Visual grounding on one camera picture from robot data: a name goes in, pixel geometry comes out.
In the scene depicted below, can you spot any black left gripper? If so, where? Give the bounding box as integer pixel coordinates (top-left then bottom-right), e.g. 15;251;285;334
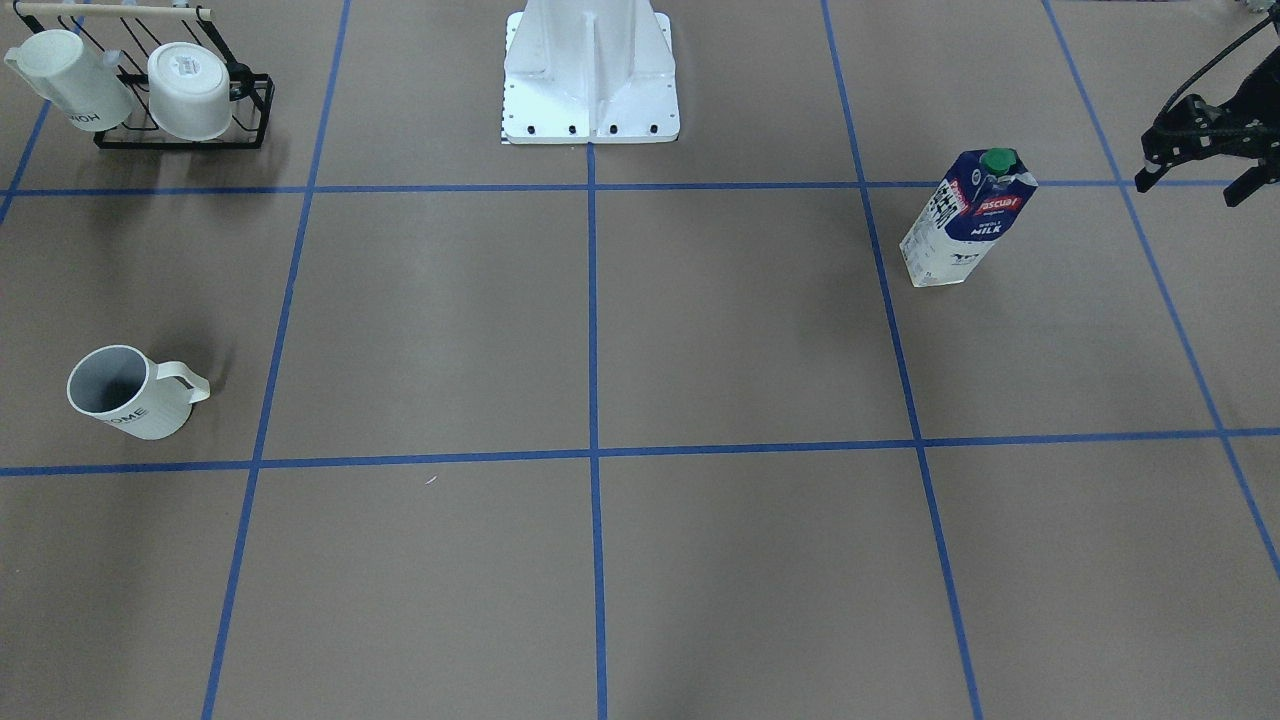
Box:
1134;60;1279;208

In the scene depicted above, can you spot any blue white milk carton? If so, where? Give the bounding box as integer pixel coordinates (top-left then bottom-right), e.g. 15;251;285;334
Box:
899;147;1038;288

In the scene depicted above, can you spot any white mug grey inside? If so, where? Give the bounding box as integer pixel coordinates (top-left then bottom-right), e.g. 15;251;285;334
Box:
67;345;211;439

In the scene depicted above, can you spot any white upside-down mug on rack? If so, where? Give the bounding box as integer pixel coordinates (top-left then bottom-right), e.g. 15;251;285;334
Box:
146;42;233;141

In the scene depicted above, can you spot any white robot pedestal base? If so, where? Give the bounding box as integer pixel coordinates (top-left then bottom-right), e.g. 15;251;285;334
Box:
500;1;681;145

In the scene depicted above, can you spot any black wire mug rack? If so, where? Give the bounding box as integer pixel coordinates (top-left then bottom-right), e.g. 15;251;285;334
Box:
3;1;275;151

